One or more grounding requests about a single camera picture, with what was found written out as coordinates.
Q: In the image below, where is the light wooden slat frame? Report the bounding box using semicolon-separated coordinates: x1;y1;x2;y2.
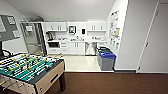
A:
49;52;65;61

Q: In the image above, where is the white door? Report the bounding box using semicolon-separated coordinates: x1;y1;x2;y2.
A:
137;0;168;74

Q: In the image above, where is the white two-door sink cabinet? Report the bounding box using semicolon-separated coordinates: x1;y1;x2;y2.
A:
67;41;86;56

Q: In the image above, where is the stainless steel refrigerator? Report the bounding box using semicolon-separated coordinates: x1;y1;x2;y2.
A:
20;21;47;57

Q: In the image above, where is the white paper sheet on fridge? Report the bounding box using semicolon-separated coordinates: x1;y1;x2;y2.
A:
25;25;34;33

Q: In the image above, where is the green foosball table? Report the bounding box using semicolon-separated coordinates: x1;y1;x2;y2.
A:
0;52;67;94

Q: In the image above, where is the grey bin blue lid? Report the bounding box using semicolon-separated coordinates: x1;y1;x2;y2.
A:
99;51;117;72

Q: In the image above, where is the stainless steel dishwasher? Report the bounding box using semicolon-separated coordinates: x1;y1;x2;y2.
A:
85;41;98;56

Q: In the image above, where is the grey bin black lid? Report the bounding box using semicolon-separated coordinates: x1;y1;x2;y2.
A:
96;46;110;54

